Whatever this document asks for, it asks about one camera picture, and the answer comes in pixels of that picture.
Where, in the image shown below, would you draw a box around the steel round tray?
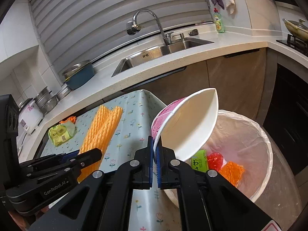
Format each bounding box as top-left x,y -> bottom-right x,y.
55,83 -> 72,101

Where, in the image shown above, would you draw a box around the chrome kitchen faucet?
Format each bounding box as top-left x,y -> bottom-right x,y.
126,9 -> 185,46

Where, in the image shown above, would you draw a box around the red plastic bag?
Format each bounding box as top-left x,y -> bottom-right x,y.
207,152 -> 224,172

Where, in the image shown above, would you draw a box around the green dish soap bottle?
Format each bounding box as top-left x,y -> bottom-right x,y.
213,8 -> 225,33

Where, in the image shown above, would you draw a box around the floral blue tablecloth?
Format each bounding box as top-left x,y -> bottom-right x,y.
40,90 -> 181,230

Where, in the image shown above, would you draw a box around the grey window blind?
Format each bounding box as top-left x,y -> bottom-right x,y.
30,0 -> 212,74

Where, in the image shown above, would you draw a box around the dark blue basin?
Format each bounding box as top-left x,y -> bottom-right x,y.
65,63 -> 95,90

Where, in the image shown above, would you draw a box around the trash bin with white liner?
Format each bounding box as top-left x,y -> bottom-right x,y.
163,109 -> 303,231

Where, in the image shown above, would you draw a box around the steel bowl in basin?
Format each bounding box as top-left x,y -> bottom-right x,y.
62,59 -> 91,79

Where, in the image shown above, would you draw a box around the orange crumpled wrapper far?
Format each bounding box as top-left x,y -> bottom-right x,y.
60,116 -> 77,124

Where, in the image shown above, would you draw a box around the pink white paper cup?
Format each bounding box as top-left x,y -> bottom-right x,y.
151,88 -> 219,161

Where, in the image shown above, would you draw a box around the wok on stove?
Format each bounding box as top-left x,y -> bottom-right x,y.
282,19 -> 308,42

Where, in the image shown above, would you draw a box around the wooden base cabinet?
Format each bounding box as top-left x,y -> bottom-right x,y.
130,48 -> 277,124

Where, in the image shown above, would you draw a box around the black gas stove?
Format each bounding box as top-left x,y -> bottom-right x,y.
276,34 -> 308,56

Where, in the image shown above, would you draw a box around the small steel bowl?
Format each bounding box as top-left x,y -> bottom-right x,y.
42,95 -> 58,114

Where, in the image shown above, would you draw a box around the white rice cooker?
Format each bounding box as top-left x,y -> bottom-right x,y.
18,98 -> 44,135

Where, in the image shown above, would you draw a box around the orange plastic wrapper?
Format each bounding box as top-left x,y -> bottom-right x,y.
219,161 -> 245,187

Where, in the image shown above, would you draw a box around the dark scrubber by sink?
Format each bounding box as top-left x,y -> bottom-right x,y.
188,29 -> 199,36

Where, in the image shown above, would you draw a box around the stacked steel pots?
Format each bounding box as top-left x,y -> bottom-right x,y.
34,87 -> 52,114

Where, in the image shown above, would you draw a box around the yellow green snack bag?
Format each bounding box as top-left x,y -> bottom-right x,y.
48,121 -> 77,146

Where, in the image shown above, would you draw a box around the stainless steel sink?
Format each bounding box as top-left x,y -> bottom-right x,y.
112,38 -> 213,77

